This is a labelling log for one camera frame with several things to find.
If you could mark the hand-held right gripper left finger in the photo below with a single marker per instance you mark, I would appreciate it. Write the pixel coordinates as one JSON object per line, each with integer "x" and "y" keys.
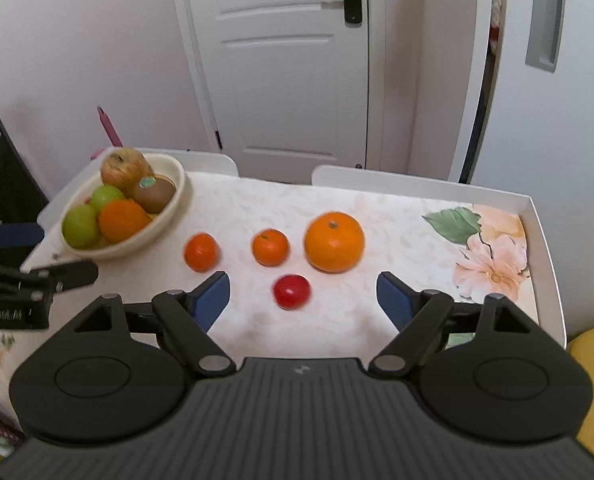
{"x": 212, "y": 300}

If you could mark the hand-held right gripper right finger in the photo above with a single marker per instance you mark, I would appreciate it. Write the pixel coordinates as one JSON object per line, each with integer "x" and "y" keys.
{"x": 394, "y": 300}

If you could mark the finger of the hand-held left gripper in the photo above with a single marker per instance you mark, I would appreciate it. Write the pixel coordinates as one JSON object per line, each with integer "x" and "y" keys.
{"x": 14, "y": 235}
{"x": 72, "y": 275}

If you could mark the green apple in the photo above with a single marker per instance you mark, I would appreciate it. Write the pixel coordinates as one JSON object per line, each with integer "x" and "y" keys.
{"x": 108, "y": 197}
{"x": 81, "y": 225}

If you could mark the large orange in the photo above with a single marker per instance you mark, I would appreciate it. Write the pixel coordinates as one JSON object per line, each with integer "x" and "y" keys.
{"x": 334, "y": 241}
{"x": 123, "y": 220}

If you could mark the red cherry tomato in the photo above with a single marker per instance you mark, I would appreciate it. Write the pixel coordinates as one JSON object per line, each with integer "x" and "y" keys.
{"x": 292, "y": 291}

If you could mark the cream oval bowl duck print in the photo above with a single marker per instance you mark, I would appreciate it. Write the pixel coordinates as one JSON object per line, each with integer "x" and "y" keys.
{"x": 172, "y": 195}

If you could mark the brown kiwi green sticker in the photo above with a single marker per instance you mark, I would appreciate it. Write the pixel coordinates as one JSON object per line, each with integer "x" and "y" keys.
{"x": 152, "y": 194}

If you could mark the brownish wrinkled apple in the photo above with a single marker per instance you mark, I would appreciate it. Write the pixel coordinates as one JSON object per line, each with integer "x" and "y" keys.
{"x": 122, "y": 167}

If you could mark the small orange tangerine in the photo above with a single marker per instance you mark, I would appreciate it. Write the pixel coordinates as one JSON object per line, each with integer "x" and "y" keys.
{"x": 270, "y": 247}
{"x": 202, "y": 252}

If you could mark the black furniture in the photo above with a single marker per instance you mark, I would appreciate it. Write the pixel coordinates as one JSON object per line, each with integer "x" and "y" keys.
{"x": 2, "y": 175}

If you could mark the floral tablecloth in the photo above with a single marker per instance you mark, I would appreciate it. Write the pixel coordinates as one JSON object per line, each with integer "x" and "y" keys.
{"x": 277, "y": 200}

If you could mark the white rimmed table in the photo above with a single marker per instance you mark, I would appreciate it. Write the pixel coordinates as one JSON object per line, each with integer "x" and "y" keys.
{"x": 377, "y": 179}

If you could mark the pink stick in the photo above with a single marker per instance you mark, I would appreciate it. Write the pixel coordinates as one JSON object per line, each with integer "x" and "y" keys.
{"x": 108, "y": 127}

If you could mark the white panelled door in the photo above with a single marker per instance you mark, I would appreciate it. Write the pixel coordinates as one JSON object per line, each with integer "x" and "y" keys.
{"x": 277, "y": 85}

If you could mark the white sliding door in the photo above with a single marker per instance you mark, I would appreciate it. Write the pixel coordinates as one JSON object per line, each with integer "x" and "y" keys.
{"x": 552, "y": 135}

